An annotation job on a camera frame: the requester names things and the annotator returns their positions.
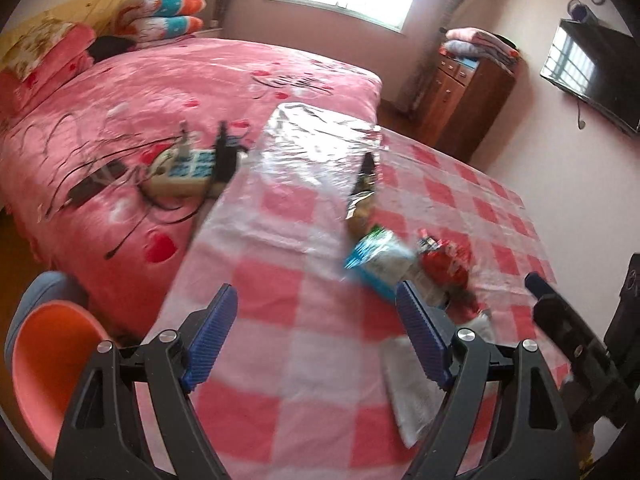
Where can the brown wooden cabinet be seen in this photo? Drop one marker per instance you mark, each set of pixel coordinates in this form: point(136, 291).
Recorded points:
point(465, 105)

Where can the red snack wrapper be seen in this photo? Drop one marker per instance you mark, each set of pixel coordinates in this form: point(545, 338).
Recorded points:
point(445, 267)

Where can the blue plastic stool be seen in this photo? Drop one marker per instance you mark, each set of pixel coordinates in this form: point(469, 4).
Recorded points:
point(45, 285)

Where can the white charger plug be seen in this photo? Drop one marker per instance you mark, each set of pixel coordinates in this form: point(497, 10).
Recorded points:
point(186, 142)

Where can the pink checked tablecloth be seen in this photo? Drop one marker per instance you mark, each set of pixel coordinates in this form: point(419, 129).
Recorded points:
point(280, 280)

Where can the yellow floral pillow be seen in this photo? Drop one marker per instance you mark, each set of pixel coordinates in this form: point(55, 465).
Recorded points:
point(35, 42)

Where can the black power adapter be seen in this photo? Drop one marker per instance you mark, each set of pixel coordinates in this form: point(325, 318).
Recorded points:
point(225, 157)

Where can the orange plastic chair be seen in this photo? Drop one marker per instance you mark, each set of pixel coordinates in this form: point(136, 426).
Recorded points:
point(45, 360)

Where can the orange teal folded quilt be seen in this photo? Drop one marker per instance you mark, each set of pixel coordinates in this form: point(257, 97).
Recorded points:
point(165, 5)
point(165, 27)

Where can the pink pillow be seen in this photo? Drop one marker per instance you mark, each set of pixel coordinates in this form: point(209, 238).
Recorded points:
point(60, 60)

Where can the blue white snack packet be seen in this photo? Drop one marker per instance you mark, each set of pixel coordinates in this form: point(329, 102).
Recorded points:
point(380, 260)

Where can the folded blankets stack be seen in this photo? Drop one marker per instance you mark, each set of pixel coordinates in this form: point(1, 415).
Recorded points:
point(480, 45)

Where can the yellow wooden headboard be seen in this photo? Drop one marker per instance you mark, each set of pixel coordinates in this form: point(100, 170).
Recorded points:
point(90, 7)

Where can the grey snack bag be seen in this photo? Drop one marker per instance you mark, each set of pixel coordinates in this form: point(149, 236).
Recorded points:
point(407, 400)

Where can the black wall television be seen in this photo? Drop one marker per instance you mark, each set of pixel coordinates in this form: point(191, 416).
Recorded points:
point(595, 70)

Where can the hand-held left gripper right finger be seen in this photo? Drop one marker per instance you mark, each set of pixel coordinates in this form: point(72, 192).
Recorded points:
point(422, 335)

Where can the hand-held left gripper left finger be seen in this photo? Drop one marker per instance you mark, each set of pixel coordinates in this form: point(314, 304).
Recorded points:
point(212, 335)

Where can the black cloth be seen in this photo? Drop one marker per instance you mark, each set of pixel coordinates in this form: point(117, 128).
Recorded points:
point(110, 47)

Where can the dark yellow snack wrapper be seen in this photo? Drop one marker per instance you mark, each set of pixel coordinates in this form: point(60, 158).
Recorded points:
point(362, 205)

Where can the black rectangular device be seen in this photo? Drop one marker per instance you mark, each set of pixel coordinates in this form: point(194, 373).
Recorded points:
point(92, 187)

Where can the beige power strip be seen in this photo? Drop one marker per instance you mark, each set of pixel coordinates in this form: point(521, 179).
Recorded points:
point(185, 170)

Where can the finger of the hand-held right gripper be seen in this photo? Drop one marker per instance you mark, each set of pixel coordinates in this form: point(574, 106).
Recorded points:
point(540, 287)

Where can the red bed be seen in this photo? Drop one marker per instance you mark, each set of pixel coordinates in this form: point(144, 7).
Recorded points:
point(150, 95)

